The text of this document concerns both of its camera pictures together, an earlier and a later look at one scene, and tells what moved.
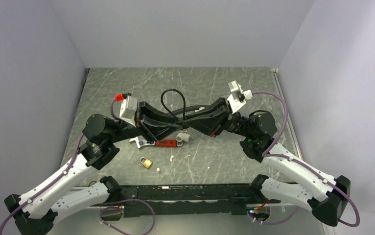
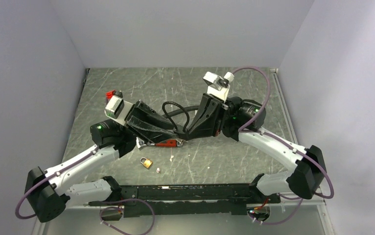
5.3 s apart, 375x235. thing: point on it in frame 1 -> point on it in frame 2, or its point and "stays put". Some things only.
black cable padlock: [168, 89] -> [175, 128]
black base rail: [188, 199] stays put
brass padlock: [146, 162] stays put
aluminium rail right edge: [275, 72] stays put
